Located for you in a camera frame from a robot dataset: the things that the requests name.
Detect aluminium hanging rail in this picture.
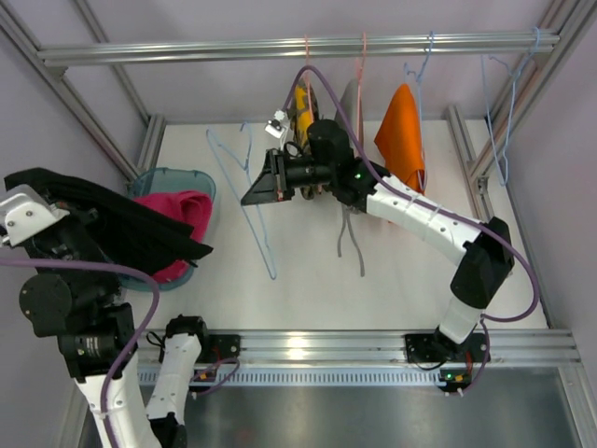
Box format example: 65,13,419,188
37,29,561,67

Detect orange trousers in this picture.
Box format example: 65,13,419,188
374,83,425,193

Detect light blue wire hanger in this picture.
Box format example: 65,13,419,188
479,25,545,188

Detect blue hanger with black trousers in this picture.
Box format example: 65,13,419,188
205,120,279,281

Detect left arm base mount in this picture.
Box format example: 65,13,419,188
186,331,242,392

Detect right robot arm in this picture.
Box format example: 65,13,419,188
241,119,514,359

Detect blue hanger with orange trousers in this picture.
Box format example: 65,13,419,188
403,31,436,191

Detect teal plastic bin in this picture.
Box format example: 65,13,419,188
119,167,220,292

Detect camouflage trousers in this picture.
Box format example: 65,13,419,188
286,78,327,200

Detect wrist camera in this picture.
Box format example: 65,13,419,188
1,185,69,247
264,109,289,141

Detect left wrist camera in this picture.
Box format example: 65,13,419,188
1,185,69,247

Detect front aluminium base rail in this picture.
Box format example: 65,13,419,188
134,329,579,368

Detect black trousers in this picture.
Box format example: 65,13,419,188
4,168,213,275

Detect grey trousers with drawstrings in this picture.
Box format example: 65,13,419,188
337,78,366,277

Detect pink hanger with grey trousers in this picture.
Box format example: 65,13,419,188
355,32,368,144

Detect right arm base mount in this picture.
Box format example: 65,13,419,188
404,329,491,397

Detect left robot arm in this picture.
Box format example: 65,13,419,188
19,267,208,447

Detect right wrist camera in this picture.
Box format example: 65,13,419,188
264,109,289,141

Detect slotted grey cable duct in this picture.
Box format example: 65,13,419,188
137,364,449,386

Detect pink trousers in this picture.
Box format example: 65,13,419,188
134,190,214,287

